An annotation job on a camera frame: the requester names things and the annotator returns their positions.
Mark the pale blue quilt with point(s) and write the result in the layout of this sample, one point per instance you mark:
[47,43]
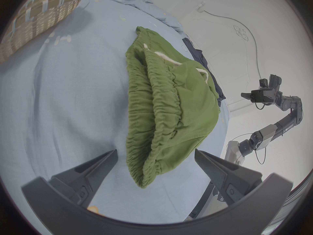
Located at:
[146,6]

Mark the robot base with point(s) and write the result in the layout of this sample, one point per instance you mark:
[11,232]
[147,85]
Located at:
[232,152]

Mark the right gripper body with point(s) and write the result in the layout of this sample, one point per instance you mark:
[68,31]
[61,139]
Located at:
[265,95]

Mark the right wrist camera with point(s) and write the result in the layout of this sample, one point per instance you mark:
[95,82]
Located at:
[263,82]

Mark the green shorts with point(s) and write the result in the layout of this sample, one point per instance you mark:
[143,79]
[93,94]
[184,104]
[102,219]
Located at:
[171,111]

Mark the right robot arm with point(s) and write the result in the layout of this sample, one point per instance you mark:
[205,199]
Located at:
[291,104]

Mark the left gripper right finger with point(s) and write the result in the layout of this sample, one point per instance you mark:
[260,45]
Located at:
[220,172]

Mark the bed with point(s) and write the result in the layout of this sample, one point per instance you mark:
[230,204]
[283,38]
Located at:
[61,94]

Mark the dark blue garment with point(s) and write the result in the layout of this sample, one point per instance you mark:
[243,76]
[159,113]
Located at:
[198,55]

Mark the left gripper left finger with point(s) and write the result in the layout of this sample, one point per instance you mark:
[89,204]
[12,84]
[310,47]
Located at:
[93,175]

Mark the round woven basket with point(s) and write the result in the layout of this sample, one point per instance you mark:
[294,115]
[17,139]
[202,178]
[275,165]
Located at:
[36,21]

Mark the grey curtain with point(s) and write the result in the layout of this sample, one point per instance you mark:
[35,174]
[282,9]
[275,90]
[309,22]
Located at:
[300,194]

